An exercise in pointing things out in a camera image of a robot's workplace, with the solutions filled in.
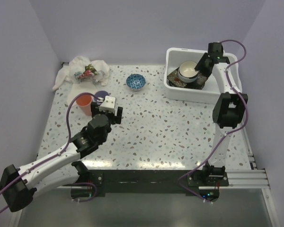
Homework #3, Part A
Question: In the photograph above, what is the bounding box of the blue patterned small bowl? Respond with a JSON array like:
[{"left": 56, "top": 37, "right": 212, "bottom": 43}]
[{"left": 126, "top": 74, "right": 146, "bottom": 91}]

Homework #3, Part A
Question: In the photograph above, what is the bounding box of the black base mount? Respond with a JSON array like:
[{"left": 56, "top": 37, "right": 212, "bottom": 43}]
[{"left": 75, "top": 170, "right": 229, "bottom": 202}]

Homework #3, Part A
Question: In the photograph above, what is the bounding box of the cream bowl blue pattern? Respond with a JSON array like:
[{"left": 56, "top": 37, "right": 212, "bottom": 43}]
[{"left": 177, "top": 61, "right": 198, "bottom": 83}]

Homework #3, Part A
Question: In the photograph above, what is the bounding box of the white floral cloth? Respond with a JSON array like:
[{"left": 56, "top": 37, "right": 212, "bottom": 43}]
[{"left": 53, "top": 56, "right": 110, "bottom": 105}]

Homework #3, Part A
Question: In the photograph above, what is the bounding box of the aluminium frame rail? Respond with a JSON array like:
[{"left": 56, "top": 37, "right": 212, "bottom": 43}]
[{"left": 226, "top": 154, "right": 270, "bottom": 189}]

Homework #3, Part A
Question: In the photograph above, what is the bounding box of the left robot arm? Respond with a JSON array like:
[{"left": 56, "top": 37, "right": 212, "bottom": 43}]
[{"left": 0, "top": 96, "right": 123, "bottom": 212}]

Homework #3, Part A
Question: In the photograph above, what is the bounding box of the black floral square plate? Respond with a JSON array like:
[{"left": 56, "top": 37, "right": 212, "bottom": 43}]
[{"left": 167, "top": 68, "right": 208, "bottom": 90}]

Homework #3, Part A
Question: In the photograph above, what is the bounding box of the purple plastic cup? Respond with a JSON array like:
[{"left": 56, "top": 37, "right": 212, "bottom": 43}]
[{"left": 95, "top": 90, "right": 109, "bottom": 99}]

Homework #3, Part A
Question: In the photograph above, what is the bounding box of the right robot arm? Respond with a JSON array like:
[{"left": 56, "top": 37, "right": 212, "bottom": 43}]
[{"left": 193, "top": 42, "right": 248, "bottom": 186}]

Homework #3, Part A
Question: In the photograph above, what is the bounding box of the white plastic bin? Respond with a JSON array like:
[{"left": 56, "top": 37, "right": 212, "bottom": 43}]
[{"left": 163, "top": 47, "right": 242, "bottom": 105}]

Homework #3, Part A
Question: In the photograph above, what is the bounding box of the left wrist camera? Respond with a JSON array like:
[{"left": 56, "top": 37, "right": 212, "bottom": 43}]
[{"left": 99, "top": 96, "right": 116, "bottom": 113}]

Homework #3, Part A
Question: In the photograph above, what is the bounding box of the orange plastic cup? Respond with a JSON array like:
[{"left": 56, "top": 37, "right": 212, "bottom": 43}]
[{"left": 76, "top": 95, "right": 92, "bottom": 116}]

